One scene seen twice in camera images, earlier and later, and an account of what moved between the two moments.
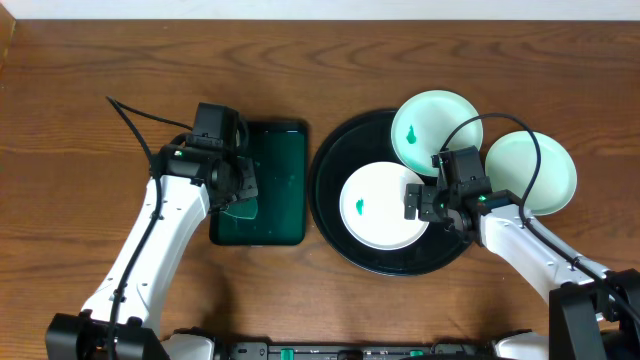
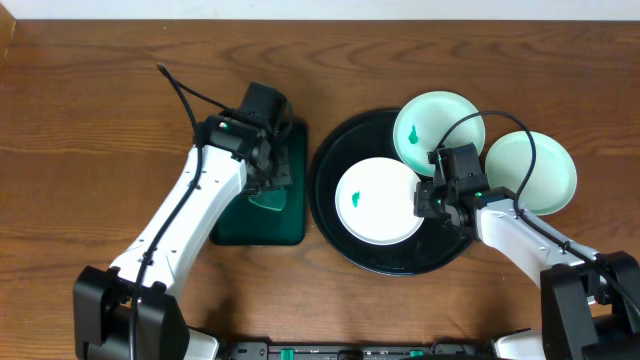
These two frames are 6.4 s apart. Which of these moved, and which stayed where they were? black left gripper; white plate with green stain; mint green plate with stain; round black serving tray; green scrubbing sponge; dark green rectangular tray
Moved: green scrubbing sponge; black left gripper
Stayed: round black serving tray; white plate with green stain; mint green plate with stain; dark green rectangular tray
